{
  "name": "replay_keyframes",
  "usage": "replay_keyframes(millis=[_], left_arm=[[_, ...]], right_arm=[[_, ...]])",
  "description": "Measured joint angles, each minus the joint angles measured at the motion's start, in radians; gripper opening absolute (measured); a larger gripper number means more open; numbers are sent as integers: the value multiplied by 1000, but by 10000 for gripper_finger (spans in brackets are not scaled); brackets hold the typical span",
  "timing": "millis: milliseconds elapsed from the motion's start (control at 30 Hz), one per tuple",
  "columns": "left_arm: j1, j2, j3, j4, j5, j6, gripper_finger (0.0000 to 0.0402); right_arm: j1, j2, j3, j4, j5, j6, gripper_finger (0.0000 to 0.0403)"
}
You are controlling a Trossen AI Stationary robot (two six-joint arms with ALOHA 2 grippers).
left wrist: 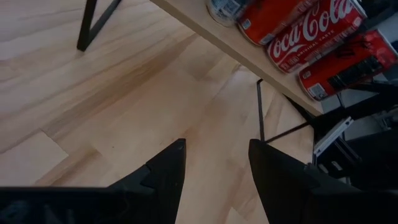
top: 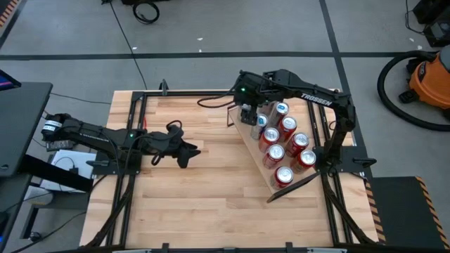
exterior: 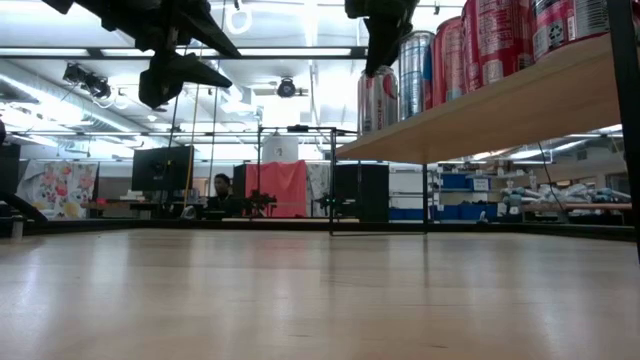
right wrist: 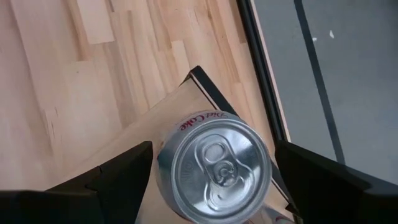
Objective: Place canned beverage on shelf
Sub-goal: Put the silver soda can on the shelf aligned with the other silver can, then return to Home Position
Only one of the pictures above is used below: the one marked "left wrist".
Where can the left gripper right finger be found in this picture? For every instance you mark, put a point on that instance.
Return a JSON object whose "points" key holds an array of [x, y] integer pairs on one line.
{"points": [[295, 196]]}

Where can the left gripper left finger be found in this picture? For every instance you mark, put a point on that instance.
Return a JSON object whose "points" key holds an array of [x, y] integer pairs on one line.
{"points": [[155, 199]]}

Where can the red Coke Zero can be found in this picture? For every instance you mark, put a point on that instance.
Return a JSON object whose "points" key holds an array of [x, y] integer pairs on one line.
{"points": [[348, 65]]}

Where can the red Coca-Cola original can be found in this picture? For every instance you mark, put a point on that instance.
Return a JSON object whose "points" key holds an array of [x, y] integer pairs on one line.
{"points": [[314, 37]]}

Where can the red Cherry Coke can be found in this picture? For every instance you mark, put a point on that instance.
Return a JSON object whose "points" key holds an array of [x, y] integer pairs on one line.
{"points": [[270, 18]]}

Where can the silver can with blue tab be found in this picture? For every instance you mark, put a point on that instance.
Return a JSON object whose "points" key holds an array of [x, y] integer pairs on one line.
{"points": [[224, 11]]}

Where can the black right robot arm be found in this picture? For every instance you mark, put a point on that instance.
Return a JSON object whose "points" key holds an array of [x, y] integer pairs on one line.
{"points": [[370, 102]]}

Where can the wooden shelf with black legs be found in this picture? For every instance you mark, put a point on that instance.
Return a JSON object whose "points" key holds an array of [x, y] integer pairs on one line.
{"points": [[224, 34]]}

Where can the white bar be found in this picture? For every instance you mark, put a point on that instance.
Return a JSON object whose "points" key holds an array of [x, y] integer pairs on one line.
{"points": [[332, 135]]}

